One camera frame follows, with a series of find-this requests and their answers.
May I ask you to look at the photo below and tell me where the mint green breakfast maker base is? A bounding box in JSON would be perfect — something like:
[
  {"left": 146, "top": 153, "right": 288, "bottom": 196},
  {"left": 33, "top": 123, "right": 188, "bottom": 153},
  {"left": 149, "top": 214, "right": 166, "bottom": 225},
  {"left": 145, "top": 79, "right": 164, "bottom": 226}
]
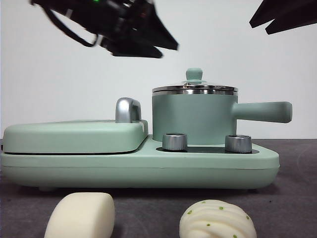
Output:
[{"left": 0, "top": 135, "right": 280, "bottom": 193}]

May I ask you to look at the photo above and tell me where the plain white steamed bun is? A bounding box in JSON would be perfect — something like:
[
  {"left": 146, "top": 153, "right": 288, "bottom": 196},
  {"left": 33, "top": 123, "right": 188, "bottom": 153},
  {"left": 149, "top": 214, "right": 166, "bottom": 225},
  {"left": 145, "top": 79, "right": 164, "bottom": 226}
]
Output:
[{"left": 44, "top": 192, "right": 116, "bottom": 238}]

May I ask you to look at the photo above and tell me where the silver grill lid handle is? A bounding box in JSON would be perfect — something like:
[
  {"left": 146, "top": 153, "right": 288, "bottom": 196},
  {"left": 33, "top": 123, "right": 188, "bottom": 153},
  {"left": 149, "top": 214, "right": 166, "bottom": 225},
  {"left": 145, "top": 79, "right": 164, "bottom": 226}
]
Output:
[{"left": 115, "top": 97, "right": 143, "bottom": 124}]

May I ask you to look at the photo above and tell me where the glass pot lid green knob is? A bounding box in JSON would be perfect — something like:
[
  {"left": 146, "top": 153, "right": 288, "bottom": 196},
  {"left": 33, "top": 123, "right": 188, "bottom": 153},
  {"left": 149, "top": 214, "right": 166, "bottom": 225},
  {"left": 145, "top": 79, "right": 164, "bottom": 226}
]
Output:
[{"left": 152, "top": 68, "right": 239, "bottom": 96}]

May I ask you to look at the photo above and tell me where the twisted bun with green flecks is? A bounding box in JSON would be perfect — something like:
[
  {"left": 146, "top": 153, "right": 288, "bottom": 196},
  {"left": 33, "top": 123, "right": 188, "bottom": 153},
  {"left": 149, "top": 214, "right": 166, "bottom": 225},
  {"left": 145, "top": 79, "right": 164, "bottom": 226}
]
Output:
[{"left": 179, "top": 199, "right": 258, "bottom": 238}]

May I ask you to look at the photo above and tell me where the mint green pot with handle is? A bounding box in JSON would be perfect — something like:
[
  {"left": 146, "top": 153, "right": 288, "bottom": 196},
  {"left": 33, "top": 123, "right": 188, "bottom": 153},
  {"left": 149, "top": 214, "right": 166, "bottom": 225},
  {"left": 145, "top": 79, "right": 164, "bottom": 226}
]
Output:
[{"left": 151, "top": 85, "right": 293, "bottom": 146}]

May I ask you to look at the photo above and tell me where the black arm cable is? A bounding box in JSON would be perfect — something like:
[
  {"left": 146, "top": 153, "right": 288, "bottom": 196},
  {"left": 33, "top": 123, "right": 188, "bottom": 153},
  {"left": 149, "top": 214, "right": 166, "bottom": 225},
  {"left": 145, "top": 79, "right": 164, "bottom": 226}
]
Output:
[{"left": 46, "top": 4, "right": 100, "bottom": 48}]

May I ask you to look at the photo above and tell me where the mint green hinged grill lid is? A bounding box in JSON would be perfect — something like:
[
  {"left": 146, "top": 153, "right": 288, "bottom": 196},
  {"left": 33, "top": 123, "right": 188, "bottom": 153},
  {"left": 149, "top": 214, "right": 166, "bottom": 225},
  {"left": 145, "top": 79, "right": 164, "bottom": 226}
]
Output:
[{"left": 2, "top": 119, "right": 149, "bottom": 154}]

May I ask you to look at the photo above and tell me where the silver control knob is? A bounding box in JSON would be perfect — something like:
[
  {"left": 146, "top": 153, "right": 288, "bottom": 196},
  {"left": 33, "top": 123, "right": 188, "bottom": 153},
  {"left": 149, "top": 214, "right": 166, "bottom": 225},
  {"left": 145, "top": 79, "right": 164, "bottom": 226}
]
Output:
[
  {"left": 224, "top": 134, "right": 253, "bottom": 153},
  {"left": 162, "top": 133, "right": 188, "bottom": 151}
]

